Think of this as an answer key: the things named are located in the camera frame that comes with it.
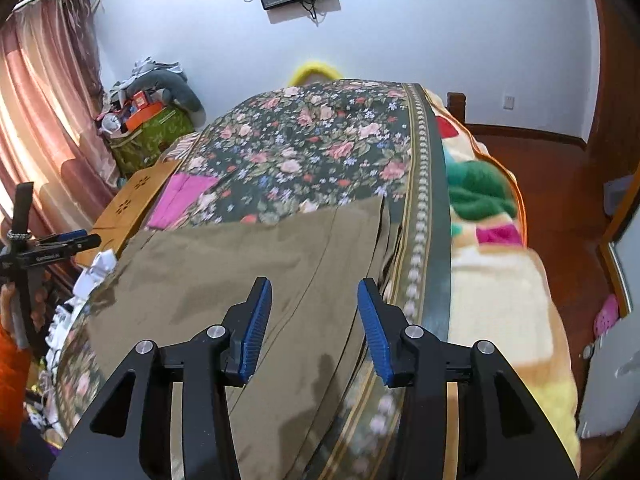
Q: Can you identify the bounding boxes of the white wall socket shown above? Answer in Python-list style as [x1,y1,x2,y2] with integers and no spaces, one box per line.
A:
[503,96,515,110]

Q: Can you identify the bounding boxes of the wooden bedside board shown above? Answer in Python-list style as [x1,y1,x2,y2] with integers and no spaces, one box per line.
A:
[75,160,179,268]

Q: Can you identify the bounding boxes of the wooden bed post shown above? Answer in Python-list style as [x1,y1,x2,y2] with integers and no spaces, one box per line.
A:
[446,92,466,125]

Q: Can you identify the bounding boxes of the olive brown pants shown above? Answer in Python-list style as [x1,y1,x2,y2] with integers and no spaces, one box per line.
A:
[86,195,402,480]

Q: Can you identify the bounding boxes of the dark floral bedspread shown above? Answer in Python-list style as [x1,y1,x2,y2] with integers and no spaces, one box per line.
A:
[55,79,451,479]

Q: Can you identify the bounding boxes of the yellow plush item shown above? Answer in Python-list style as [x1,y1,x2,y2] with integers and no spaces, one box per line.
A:
[288,61,344,87]

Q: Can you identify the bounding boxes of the green storage bag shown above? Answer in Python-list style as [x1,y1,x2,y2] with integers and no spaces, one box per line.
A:
[107,107,194,178]

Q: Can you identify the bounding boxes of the colourful fleece blanket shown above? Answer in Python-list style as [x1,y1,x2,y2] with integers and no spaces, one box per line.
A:
[425,92,582,467]

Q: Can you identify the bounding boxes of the pink slipper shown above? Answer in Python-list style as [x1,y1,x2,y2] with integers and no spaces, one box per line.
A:
[593,294,620,338]

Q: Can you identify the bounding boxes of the pink striped curtain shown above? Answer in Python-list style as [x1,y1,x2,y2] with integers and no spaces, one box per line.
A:
[1,0,119,236]

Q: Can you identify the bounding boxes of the orange box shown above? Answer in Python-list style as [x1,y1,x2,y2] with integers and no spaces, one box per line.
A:
[125,91,164,131]

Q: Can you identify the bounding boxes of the pink folded cloth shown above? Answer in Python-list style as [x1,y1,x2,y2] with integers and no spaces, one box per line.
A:
[146,172,219,230]

